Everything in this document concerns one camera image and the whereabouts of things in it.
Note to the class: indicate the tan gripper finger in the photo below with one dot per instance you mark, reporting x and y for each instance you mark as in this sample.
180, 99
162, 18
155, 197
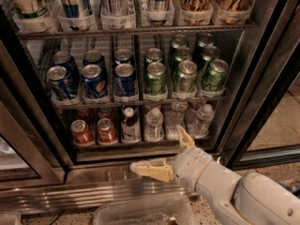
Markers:
185, 140
157, 169

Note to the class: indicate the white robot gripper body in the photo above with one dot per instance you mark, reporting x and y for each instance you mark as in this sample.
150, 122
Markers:
189, 165

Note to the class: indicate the clear water bottle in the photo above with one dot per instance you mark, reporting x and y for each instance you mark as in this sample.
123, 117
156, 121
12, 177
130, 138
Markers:
201, 121
153, 125
175, 116

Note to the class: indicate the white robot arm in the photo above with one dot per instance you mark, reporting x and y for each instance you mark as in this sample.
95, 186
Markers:
251, 199

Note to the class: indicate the brown juice bottle white cap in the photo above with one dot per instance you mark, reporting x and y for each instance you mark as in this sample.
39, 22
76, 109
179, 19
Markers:
130, 125

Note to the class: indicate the fridge glass door right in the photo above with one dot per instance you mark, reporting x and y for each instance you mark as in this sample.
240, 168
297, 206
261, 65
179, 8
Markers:
260, 118

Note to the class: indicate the fridge glass door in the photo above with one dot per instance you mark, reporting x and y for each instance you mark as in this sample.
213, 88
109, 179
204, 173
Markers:
260, 118
24, 128

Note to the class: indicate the stainless steel fridge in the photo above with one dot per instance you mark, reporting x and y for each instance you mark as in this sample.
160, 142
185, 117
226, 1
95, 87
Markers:
97, 174

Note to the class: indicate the fridge glass door left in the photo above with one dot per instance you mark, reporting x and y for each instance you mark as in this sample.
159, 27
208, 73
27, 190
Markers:
24, 128

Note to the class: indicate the clear plastic bin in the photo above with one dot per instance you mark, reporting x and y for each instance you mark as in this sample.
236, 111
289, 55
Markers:
153, 210

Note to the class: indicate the green soda can front middle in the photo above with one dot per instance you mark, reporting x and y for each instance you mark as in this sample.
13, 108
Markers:
184, 77

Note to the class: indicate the green soda can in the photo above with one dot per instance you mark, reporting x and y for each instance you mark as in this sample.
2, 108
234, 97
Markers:
215, 75
181, 54
184, 77
178, 40
202, 40
208, 54
153, 55
155, 79

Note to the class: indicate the green soda can front left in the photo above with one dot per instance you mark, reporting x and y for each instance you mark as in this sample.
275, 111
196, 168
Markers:
155, 79

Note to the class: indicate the red soda can front right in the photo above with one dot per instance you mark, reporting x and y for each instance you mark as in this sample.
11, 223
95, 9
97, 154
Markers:
105, 131

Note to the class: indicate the red soda can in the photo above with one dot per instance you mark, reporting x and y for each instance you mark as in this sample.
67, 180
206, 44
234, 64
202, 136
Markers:
81, 133
105, 131

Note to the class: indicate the green soda can front right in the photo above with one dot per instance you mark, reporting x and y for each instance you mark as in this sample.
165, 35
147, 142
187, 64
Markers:
215, 75

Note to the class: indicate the blue pepsi can front right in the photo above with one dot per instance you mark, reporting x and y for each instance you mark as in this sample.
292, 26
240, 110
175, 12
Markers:
124, 81

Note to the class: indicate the blue pepsi can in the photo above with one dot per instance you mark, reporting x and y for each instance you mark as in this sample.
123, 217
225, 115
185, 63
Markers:
94, 58
95, 81
124, 81
62, 83
123, 56
65, 60

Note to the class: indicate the red soda can front left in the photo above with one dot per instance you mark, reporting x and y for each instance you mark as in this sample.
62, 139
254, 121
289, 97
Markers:
81, 133

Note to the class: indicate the green soda can back left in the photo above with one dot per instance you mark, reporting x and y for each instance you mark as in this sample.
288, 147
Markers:
153, 55

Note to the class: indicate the green soda can rear middle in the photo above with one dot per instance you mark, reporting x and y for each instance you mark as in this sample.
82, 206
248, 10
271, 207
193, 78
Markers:
178, 40

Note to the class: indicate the green soda can rear right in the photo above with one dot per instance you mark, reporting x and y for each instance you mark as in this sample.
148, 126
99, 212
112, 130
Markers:
202, 40

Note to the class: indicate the blue pepsi can back right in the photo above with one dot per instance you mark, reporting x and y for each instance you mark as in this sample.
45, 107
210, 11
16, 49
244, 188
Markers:
123, 56

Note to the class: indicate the blue pepsi can front middle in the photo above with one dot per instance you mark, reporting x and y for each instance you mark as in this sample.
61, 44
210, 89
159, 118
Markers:
95, 81

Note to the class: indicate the blue pepsi can back middle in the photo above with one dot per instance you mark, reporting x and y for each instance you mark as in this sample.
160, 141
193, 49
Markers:
94, 58

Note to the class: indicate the blue pepsi can front left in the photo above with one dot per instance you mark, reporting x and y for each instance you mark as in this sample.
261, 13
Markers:
62, 83

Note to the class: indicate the blue pepsi can back left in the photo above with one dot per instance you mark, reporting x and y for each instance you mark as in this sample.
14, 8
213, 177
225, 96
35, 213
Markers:
65, 60

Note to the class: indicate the white tall can top left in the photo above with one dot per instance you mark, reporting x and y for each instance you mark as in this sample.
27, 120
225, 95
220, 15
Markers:
30, 9

